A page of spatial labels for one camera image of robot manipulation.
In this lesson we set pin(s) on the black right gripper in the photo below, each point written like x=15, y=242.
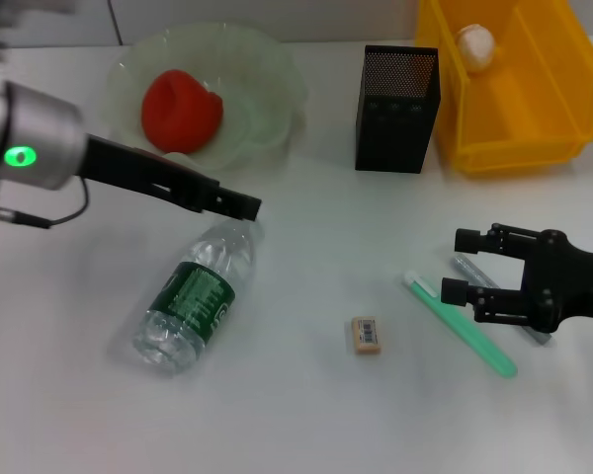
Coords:
x=563, y=281

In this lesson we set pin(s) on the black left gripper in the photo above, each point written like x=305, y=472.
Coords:
x=143, y=173

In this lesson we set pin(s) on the clear green label water bottle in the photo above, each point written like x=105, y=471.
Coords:
x=197, y=296

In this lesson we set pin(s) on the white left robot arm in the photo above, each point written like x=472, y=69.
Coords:
x=34, y=133

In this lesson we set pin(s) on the grey pen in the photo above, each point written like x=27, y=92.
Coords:
x=467, y=266

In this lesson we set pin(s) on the green pen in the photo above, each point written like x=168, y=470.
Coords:
x=489, y=350

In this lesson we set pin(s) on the translucent glass fruit plate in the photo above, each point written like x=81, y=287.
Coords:
x=257, y=99

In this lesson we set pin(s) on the red orange fruit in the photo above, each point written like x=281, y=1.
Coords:
x=178, y=113

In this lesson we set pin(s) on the beige eraser with barcode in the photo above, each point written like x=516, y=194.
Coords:
x=366, y=336

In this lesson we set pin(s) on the black mesh pen holder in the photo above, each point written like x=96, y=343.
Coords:
x=395, y=128

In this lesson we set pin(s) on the yellow plastic bin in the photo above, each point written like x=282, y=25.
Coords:
x=533, y=108

